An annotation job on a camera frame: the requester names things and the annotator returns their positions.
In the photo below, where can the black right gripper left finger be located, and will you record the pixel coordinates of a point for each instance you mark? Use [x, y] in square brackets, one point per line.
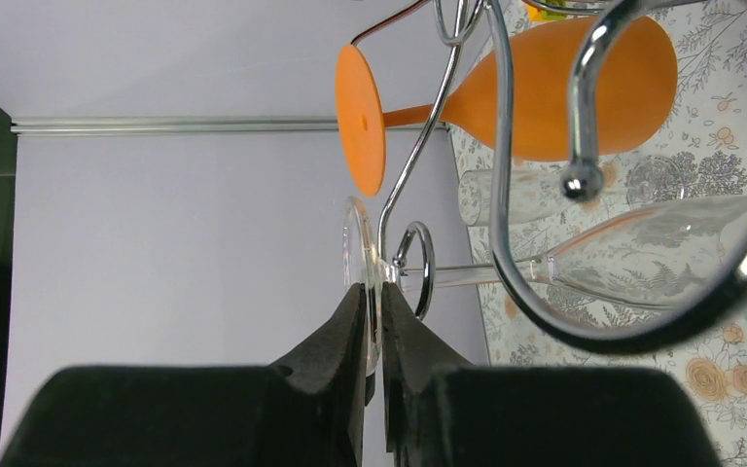
[304, 409]

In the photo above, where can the clear wine glass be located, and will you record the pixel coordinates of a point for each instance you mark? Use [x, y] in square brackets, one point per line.
[648, 278]

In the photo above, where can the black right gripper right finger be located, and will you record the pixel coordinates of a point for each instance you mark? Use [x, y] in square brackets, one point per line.
[442, 410]

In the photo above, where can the clear champagne flute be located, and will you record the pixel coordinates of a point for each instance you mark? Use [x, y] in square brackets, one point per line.
[630, 179]

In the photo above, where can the orange wine glass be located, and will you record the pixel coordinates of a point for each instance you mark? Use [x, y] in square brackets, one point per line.
[634, 96]

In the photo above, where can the chrome wine glass rack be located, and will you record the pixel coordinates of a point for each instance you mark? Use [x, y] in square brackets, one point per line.
[582, 181]

